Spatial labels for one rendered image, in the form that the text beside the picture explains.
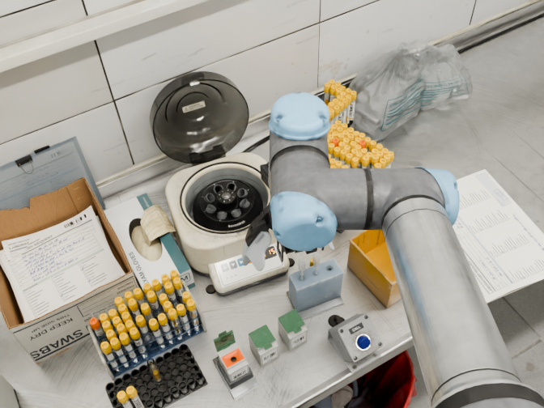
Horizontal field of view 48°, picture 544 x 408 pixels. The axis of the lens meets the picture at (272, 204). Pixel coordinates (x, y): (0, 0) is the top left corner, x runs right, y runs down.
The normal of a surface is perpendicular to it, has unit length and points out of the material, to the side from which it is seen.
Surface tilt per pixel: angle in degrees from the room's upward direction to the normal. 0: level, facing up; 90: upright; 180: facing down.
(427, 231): 17
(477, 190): 0
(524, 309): 0
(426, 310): 50
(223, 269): 25
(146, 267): 2
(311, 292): 90
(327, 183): 13
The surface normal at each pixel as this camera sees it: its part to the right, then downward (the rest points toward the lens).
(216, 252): 0.29, 0.74
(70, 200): 0.49, 0.65
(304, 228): 0.01, 0.81
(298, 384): -0.04, -0.62
